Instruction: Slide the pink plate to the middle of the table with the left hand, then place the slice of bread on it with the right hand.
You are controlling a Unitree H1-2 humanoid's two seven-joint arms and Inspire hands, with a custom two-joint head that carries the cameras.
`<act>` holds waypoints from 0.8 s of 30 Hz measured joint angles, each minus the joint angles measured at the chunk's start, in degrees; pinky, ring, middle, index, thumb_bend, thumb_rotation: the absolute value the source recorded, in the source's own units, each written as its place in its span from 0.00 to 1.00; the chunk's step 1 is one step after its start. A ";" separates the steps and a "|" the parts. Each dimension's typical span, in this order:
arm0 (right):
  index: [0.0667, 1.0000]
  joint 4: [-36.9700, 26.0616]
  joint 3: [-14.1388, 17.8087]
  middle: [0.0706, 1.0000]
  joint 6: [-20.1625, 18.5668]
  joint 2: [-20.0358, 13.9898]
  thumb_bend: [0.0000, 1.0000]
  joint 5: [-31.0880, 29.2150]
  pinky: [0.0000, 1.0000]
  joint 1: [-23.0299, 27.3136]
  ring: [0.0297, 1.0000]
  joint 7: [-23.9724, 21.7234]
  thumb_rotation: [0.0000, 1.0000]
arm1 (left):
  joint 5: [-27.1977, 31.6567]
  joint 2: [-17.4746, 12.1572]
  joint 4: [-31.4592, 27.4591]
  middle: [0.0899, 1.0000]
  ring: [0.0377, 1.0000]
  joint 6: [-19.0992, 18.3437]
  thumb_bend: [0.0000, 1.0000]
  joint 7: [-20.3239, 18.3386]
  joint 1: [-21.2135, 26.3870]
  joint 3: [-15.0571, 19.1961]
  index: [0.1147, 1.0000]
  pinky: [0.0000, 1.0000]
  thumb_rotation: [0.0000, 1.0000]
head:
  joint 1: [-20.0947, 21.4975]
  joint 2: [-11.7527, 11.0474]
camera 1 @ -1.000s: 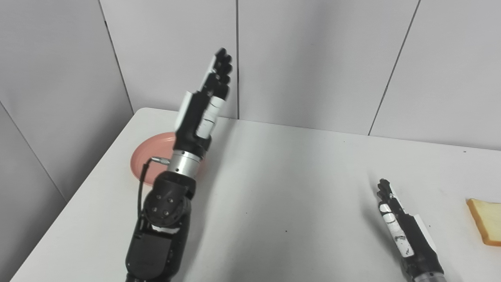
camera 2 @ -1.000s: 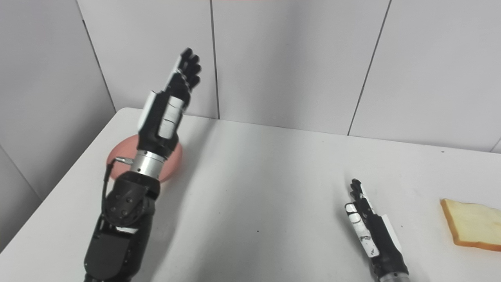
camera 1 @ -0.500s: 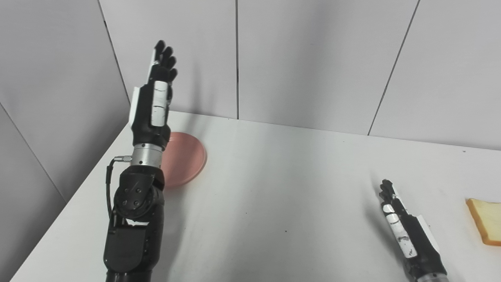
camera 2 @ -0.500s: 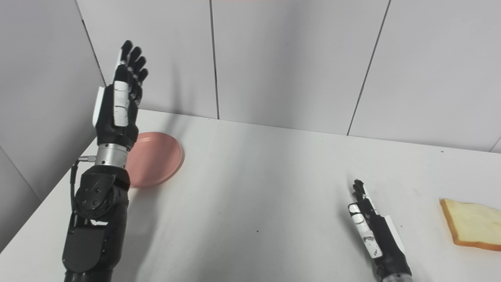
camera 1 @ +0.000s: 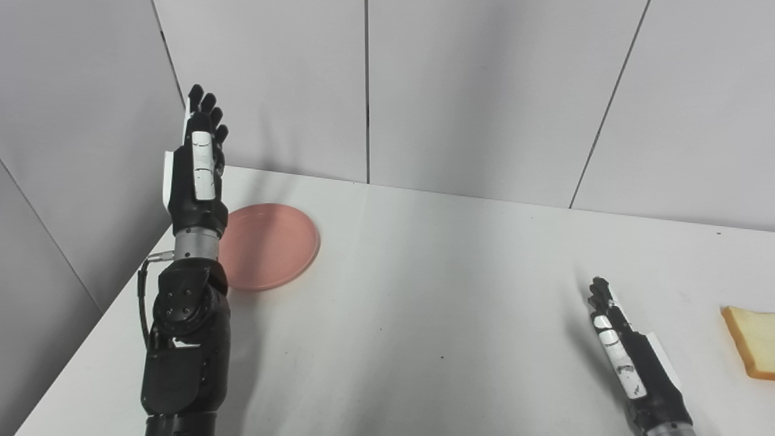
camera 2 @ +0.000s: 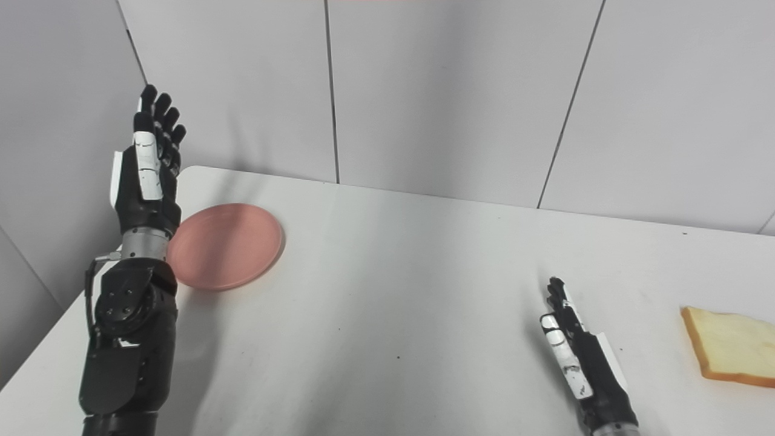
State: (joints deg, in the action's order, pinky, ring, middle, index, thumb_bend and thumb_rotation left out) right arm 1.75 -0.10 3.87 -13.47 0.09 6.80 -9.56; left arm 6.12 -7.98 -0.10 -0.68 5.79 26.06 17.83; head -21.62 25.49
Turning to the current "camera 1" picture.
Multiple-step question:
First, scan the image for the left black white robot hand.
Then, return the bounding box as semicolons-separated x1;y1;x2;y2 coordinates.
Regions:
162;84;229;238

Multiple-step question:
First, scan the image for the pink round plate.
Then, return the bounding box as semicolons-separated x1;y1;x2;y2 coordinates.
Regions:
217;203;321;292

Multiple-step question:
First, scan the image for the slice of bread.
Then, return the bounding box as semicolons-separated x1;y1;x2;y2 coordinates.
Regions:
721;305;775;381

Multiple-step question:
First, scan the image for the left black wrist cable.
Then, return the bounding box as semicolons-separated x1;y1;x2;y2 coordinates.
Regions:
137;251;176;353

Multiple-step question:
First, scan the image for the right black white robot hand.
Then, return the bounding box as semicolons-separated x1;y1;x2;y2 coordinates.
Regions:
587;277;694;435

